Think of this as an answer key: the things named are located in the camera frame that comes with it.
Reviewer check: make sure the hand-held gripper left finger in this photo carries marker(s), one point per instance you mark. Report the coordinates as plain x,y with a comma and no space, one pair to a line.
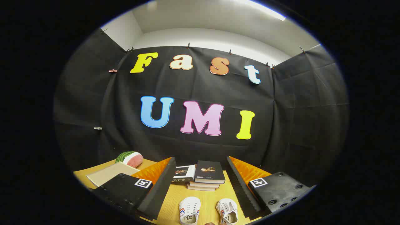
159,193

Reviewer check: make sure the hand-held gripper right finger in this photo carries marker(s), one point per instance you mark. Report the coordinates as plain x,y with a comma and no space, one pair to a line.
242,190

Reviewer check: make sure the white canvas shoe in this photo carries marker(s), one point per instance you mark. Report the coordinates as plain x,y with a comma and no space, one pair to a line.
189,210
227,212

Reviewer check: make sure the beige fabric storage box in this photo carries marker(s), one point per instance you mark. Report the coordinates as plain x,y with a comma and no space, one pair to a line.
109,175

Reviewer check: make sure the white portrait cover book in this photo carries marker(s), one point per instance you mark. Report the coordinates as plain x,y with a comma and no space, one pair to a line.
184,175

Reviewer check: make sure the dark cover book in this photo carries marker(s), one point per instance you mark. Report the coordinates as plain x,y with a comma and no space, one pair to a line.
209,170

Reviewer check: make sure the brown cover book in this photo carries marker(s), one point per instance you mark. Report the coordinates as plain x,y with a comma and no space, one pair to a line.
200,188
203,184

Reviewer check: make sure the watermelon slice plush toy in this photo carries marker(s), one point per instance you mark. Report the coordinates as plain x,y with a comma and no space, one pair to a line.
131,158

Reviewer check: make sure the black backdrop cloth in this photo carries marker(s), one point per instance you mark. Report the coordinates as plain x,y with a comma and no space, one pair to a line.
200,90

